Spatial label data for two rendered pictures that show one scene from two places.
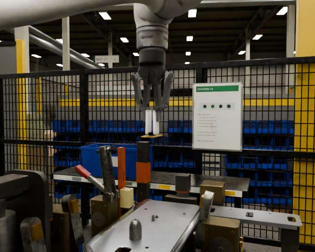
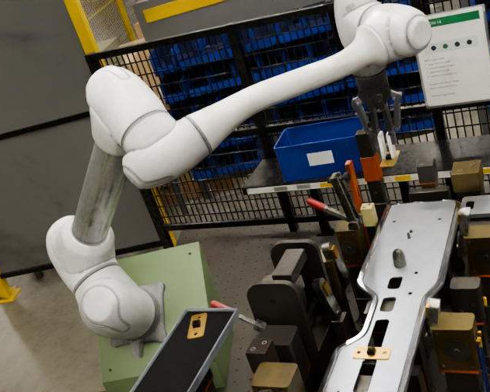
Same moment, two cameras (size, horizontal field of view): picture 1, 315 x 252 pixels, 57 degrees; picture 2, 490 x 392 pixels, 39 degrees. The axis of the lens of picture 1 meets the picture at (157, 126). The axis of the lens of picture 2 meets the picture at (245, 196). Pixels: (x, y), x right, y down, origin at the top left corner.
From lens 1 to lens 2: 1.11 m
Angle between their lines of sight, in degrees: 24
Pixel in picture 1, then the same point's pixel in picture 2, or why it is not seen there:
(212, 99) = (443, 36)
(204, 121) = (436, 68)
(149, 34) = not seen: hidden behind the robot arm
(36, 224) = (323, 283)
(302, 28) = not seen: outside the picture
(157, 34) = not seen: hidden behind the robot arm
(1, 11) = (236, 119)
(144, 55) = (365, 85)
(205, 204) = (463, 221)
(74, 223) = (339, 266)
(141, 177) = (372, 175)
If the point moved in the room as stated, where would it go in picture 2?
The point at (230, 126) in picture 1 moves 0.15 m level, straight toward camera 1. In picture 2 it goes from (477, 68) to (477, 86)
